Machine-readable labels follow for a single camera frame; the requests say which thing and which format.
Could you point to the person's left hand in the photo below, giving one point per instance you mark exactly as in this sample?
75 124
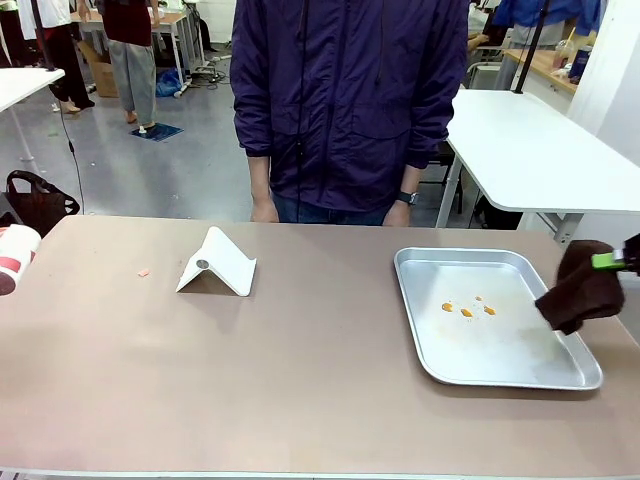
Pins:
397 215

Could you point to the black bag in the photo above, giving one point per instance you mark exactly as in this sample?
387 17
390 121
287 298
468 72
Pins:
35 205

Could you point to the wooden desk with white frame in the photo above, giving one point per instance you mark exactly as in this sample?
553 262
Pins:
172 30

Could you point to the person in grey trousers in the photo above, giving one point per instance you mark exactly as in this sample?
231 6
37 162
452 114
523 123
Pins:
132 60

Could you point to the wooden table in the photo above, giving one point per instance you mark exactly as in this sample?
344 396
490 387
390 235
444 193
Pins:
545 65

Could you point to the large white table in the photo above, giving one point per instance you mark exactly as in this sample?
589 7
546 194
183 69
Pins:
540 150

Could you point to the black wristwatch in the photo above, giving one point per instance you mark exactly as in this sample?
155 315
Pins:
407 197

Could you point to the blue plastic bag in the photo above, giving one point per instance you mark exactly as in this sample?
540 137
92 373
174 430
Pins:
167 85

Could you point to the person in blue jacket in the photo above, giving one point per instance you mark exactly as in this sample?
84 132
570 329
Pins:
545 20

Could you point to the person in purple jacket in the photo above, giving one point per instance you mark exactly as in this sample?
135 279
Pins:
345 100

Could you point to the cardboard box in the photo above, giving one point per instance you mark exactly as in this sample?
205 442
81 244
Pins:
102 75

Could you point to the person's right hand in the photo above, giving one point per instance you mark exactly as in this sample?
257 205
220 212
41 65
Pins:
264 210

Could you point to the small white table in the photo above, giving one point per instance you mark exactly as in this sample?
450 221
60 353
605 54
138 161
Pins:
25 85

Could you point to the person's right forearm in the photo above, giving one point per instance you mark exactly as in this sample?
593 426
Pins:
260 177

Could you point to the dark blue carton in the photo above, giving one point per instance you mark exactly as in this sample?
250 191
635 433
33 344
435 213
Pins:
580 65

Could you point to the metal tray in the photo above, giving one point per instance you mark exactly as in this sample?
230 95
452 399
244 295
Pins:
480 350

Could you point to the white folded stand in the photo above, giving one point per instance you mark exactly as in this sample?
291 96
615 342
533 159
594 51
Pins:
220 270

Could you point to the person's left forearm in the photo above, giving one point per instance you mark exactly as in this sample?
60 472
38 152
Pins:
412 180

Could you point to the dark brown cloth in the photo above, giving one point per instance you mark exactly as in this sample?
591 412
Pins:
580 295

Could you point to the person in black trousers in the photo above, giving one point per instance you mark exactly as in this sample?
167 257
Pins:
65 55

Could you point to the black pole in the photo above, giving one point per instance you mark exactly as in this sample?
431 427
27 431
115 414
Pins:
530 45

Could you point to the blue floor mat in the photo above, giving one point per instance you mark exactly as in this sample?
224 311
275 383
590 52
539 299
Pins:
157 131

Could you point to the clear plastic cup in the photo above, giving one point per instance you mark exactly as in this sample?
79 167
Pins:
562 55

